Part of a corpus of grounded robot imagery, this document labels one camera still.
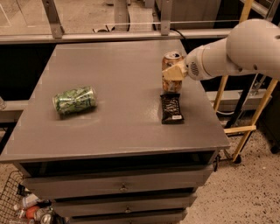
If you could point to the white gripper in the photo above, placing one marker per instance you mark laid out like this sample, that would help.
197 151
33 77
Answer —
192 67

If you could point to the grey drawer cabinet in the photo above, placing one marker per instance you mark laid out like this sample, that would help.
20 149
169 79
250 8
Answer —
115 163

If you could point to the orange item in basket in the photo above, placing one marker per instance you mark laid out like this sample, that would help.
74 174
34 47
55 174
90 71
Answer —
29 214

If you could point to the white bottle in basket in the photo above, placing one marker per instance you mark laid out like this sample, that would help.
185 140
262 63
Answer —
26 202

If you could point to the dark chocolate bar wrapper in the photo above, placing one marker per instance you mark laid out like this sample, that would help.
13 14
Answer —
171 113

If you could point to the orange soda can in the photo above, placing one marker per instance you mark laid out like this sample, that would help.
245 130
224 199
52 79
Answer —
171 58

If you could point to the black wire basket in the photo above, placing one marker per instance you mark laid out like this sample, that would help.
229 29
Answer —
13 192

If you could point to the metal railing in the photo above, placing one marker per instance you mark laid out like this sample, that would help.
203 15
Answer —
77 21

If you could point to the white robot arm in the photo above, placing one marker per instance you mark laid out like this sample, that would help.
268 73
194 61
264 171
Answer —
252 47

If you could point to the green crushed soda can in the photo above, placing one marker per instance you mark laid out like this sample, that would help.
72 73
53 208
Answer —
75 100

